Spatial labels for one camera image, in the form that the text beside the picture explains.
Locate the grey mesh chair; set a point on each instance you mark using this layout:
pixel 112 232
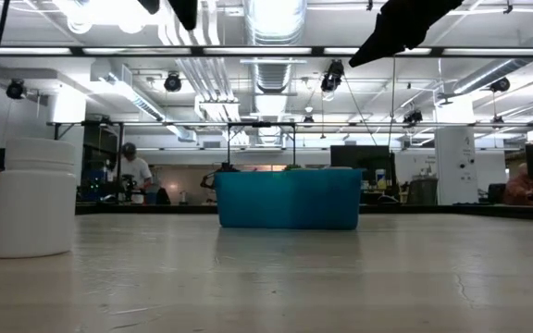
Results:
pixel 423 192

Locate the black hanging spotlight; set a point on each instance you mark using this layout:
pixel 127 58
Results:
pixel 500 85
pixel 172 83
pixel 332 76
pixel 412 116
pixel 15 89

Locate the white pill bottle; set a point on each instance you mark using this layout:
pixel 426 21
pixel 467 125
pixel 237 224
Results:
pixel 35 208

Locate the silver round air duct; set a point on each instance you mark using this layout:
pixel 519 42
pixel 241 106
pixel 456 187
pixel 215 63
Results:
pixel 273 76

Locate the teal plastic basket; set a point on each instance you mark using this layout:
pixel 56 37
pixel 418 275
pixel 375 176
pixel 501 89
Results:
pixel 289 199

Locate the person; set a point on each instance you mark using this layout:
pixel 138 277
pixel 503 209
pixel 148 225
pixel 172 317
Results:
pixel 518 189
pixel 137 173

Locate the black aluminium table frame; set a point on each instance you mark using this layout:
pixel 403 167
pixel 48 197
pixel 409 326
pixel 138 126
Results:
pixel 433 210

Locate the black shelving unit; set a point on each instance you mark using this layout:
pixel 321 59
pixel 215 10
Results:
pixel 120 139

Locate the white square column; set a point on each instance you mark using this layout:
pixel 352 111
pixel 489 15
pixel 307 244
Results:
pixel 67 111
pixel 454 152

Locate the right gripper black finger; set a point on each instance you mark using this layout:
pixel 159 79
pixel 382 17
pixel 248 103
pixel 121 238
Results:
pixel 387 28

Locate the green leafy plant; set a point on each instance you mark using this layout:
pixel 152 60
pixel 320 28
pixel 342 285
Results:
pixel 293 167

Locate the white yellow container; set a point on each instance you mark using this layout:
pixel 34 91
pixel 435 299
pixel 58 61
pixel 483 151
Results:
pixel 380 179

